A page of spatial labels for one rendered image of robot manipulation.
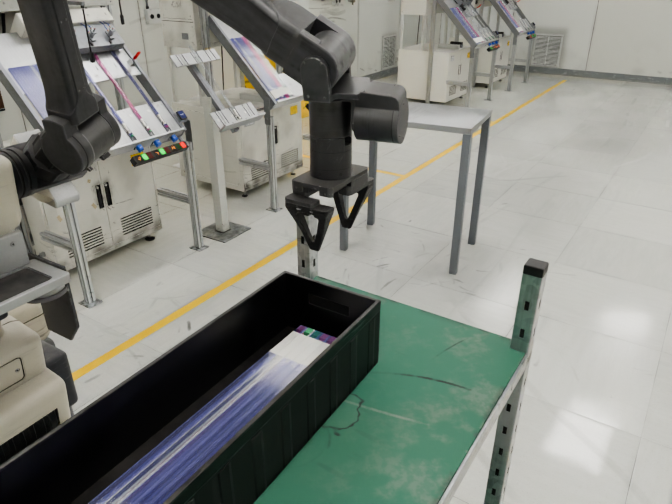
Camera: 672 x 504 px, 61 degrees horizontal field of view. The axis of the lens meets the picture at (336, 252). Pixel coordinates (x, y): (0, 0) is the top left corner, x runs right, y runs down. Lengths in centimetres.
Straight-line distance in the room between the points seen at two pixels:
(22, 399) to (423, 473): 74
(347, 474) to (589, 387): 188
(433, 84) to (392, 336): 621
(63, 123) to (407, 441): 69
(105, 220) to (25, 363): 222
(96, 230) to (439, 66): 474
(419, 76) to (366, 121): 641
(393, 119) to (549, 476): 160
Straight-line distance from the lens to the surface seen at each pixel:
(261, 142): 415
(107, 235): 338
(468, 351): 93
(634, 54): 958
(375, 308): 81
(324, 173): 76
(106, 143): 103
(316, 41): 70
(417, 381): 86
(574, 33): 969
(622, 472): 222
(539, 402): 238
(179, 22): 419
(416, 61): 712
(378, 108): 72
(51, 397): 120
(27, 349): 118
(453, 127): 286
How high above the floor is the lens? 149
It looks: 27 degrees down
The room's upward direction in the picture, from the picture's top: straight up
